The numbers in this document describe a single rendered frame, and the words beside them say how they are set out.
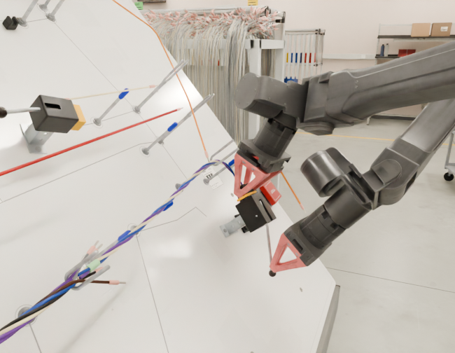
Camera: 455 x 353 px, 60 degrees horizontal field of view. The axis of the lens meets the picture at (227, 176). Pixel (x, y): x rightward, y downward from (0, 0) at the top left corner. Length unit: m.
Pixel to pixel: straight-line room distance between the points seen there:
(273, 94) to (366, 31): 8.15
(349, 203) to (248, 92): 0.23
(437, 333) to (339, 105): 2.01
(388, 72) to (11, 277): 0.48
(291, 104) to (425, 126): 0.22
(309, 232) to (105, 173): 0.33
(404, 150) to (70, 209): 0.50
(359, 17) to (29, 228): 8.45
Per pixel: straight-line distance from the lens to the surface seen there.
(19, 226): 0.51
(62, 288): 0.39
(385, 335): 2.34
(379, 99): 0.52
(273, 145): 0.66
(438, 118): 0.72
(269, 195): 0.88
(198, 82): 1.35
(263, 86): 0.59
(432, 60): 0.48
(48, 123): 0.53
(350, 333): 2.30
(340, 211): 0.64
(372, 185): 0.63
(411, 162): 0.66
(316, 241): 0.66
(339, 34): 8.77
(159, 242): 0.61
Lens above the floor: 1.42
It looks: 18 degrees down
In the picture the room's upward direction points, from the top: straight up
